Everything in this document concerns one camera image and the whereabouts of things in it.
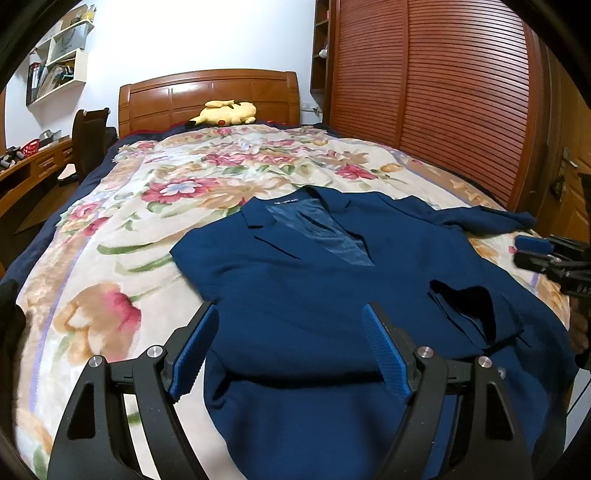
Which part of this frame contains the navy blue suit jacket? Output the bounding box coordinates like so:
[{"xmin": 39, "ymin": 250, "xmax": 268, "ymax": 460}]
[{"xmin": 171, "ymin": 187, "xmax": 577, "ymax": 479}]

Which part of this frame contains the wooden room door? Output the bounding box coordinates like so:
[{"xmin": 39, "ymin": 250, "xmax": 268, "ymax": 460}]
[{"xmin": 537, "ymin": 53, "xmax": 590, "ymax": 242}]

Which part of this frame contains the floral bed blanket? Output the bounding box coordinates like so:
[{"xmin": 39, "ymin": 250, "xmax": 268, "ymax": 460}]
[{"xmin": 15, "ymin": 124, "xmax": 570, "ymax": 479}]

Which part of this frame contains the louvered wooden wardrobe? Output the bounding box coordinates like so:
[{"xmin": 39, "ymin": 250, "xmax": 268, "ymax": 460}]
[{"xmin": 311, "ymin": 1, "xmax": 546, "ymax": 211}]

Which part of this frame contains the wooden desk with cabinets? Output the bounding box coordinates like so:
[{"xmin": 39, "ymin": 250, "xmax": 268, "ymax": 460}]
[{"xmin": 0, "ymin": 137, "xmax": 72, "ymax": 216}]

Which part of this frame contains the red basket on desk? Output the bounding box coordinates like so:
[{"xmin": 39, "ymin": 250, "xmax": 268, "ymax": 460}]
[{"xmin": 21, "ymin": 139, "xmax": 40, "ymax": 157}]

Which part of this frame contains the dark wooden chair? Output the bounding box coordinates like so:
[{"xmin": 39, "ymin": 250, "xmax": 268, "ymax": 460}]
[{"xmin": 57, "ymin": 107, "xmax": 118, "ymax": 186}]

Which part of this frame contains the wooden bed headboard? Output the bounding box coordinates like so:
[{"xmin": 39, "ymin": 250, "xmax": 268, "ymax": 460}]
[{"xmin": 118, "ymin": 69, "xmax": 301, "ymax": 138}]

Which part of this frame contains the yellow Pikachu plush toy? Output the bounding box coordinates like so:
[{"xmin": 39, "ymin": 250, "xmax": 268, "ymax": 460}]
[{"xmin": 190, "ymin": 100, "xmax": 257, "ymax": 127}]

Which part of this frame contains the white wall shelf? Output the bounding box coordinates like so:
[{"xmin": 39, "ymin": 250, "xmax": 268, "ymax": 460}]
[{"xmin": 26, "ymin": 4, "xmax": 96, "ymax": 106}]

